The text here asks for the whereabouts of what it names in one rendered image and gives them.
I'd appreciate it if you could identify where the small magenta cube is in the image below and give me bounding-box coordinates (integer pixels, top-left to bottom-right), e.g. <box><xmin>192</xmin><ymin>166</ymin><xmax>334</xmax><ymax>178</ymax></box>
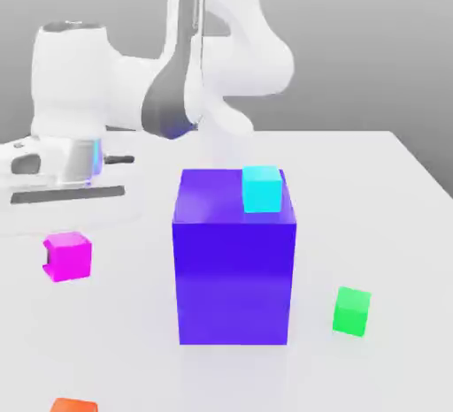
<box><xmin>42</xmin><ymin>230</ymin><xmax>93</xmax><ymax>284</ymax></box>

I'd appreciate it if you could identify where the small cyan cube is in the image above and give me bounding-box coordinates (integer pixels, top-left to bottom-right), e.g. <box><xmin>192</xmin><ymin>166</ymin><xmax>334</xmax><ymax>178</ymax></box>
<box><xmin>242</xmin><ymin>164</ymin><xmax>283</xmax><ymax>214</ymax></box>

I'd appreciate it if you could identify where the large purple box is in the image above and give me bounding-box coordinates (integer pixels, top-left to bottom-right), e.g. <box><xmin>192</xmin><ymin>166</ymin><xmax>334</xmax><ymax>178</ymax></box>
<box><xmin>172</xmin><ymin>167</ymin><xmax>297</xmax><ymax>347</ymax></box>

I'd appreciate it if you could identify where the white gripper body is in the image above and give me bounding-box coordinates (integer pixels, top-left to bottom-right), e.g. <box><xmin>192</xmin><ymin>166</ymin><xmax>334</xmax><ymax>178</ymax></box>
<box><xmin>0</xmin><ymin>177</ymin><xmax>143</xmax><ymax>236</ymax></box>

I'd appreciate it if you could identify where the small green cube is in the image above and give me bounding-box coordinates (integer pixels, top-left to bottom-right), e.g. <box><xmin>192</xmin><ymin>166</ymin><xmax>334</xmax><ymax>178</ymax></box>
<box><xmin>331</xmin><ymin>286</ymin><xmax>372</xmax><ymax>338</ymax></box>

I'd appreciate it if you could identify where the small orange cube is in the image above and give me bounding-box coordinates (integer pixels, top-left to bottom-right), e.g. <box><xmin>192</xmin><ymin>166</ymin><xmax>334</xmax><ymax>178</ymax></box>
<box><xmin>49</xmin><ymin>397</ymin><xmax>99</xmax><ymax>412</ymax></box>

